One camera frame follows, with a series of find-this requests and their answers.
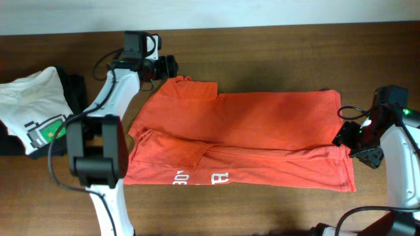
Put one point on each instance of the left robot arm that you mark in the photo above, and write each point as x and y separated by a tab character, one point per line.
96	144

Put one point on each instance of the orange printed t-shirt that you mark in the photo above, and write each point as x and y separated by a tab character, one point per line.
188	133

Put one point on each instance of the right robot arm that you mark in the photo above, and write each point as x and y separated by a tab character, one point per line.
390	134

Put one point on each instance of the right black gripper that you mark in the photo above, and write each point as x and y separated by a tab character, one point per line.
352	141

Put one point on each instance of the black folded garment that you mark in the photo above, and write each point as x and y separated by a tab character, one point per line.
76	96

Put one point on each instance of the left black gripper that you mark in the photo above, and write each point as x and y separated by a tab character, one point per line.
167	66

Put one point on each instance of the white folded pixel-print t-shirt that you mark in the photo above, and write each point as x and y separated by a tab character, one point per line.
32	108

